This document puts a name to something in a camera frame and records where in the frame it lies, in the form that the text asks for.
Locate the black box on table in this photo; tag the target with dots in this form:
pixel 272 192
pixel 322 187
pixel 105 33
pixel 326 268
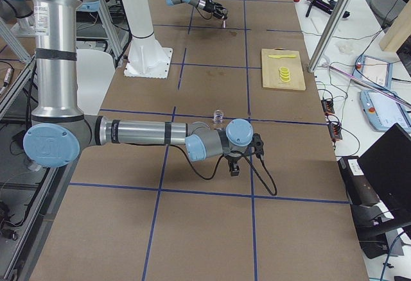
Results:
pixel 357 186

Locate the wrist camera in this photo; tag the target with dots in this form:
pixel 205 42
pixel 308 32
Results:
pixel 258 144

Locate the aluminium frame post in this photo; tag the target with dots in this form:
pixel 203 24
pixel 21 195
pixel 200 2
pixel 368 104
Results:
pixel 327 34

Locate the metal rod green clip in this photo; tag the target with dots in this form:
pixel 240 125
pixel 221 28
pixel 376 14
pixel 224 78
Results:
pixel 377 88

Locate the black computer monitor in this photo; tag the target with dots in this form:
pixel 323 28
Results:
pixel 386 165

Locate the wooden plank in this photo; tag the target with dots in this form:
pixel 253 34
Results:
pixel 398 32

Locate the lemon slice two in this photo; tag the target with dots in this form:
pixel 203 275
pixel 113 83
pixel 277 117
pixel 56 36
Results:
pixel 284 75

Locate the lemon slice one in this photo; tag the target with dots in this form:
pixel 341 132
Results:
pixel 284 70

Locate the blue teach pendant near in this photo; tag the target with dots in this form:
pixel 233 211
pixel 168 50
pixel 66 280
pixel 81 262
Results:
pixel 383 112

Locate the bamboo cutting board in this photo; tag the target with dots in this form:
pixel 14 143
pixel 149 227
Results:
pixel 270 70

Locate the clear glass measuring cup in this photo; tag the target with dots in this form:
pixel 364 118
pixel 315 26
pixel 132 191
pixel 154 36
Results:
pixel 218 116

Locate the lemon slice four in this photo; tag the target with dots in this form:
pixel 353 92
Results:
pixel 285 80

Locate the yellow plastic knife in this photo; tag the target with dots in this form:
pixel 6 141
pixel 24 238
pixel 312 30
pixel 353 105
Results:
pixel 282 56

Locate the blue teach pendant far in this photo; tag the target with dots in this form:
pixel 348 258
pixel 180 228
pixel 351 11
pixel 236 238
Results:
pixel 374 70

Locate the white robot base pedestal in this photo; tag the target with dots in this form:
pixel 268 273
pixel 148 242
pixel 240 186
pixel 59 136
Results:
pixel 146 57

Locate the blue teach pendant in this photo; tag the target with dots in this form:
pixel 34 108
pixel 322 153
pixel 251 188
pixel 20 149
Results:
pixel 374 70
pixel 383 112

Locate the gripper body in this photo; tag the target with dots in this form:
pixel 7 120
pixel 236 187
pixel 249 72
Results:
pixel 212 6
pixel 234 159

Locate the black handheld tool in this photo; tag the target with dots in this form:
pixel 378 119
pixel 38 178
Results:
pixel 326 6

